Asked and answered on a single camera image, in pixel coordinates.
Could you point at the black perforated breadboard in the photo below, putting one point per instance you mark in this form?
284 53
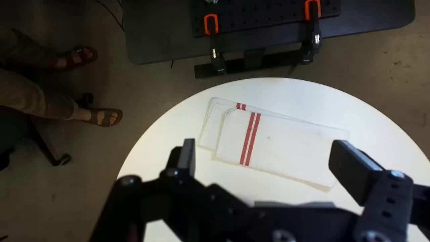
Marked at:
260 14

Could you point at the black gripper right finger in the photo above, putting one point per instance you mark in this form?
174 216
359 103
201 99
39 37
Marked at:
358 175

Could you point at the black clamp with orange trigger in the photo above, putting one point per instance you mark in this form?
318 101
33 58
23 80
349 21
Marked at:
311 41
217 58

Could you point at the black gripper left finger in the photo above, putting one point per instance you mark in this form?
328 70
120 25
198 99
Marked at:
189 156

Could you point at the seated person in khaki trousers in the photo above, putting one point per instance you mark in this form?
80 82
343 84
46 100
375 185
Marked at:
27 96

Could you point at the white towel with red stripes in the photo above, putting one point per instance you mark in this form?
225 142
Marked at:
277 148

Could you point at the black office chair base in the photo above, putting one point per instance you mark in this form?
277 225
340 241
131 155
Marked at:
45 148

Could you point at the black cart top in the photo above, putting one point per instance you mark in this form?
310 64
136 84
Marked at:
156 35

